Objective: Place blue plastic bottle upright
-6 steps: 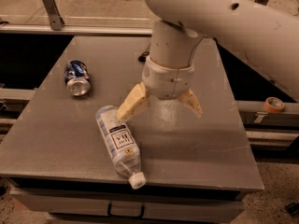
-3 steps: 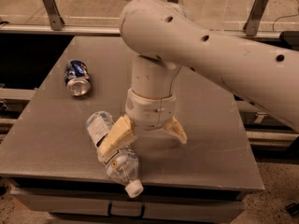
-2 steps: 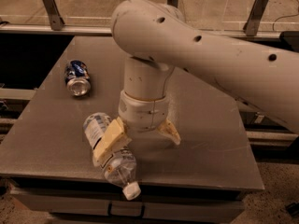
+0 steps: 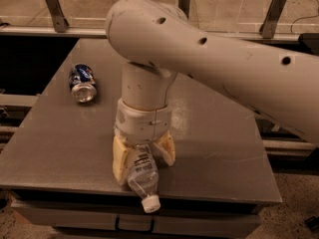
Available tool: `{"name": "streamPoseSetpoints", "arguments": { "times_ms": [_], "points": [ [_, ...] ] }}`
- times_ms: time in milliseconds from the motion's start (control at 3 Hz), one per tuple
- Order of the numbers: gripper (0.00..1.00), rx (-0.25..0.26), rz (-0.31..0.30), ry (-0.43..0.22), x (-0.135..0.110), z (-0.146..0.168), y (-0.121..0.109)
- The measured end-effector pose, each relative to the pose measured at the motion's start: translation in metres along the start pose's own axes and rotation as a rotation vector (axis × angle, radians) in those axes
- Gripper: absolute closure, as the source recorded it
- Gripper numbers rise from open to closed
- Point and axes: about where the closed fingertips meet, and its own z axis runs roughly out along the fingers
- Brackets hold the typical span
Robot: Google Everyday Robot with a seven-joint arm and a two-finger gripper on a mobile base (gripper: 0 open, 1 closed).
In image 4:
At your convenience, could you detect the black drawer handle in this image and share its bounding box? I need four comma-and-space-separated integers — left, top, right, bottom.
115, 215, 155, 233

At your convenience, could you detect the grey table drawer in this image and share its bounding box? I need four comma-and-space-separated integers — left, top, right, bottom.
12, 200, 260, 239

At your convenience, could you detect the metal rail bracket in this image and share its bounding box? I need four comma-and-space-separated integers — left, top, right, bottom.
45, 0, 69, 33
178, 0, 190, 17
259, 0, 287, 39

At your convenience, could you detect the middle metal rail bracket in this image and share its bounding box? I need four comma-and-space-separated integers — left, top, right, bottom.
178, 0, 190, 17

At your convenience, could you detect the crushed blue soda can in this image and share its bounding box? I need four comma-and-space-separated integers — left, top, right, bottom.
69, 64, 97, 104

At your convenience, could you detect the horizontal metal rail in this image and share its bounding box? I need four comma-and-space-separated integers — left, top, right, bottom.
0, 25, 299, 43

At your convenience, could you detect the clear plastic water bottle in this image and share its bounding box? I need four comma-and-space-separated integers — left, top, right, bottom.
127, 145, 160, 213

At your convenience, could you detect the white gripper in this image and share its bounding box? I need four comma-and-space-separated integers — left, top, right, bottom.
113, 99, 175, 185

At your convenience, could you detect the left metal rail bracket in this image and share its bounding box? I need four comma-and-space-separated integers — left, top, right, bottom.
45, 0, 69, 33

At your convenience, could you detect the right metal rail bracket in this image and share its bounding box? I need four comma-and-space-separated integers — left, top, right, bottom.
259, 0, 287, 39

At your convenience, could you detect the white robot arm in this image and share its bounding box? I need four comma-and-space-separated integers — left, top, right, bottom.
106, 0, 319, 146

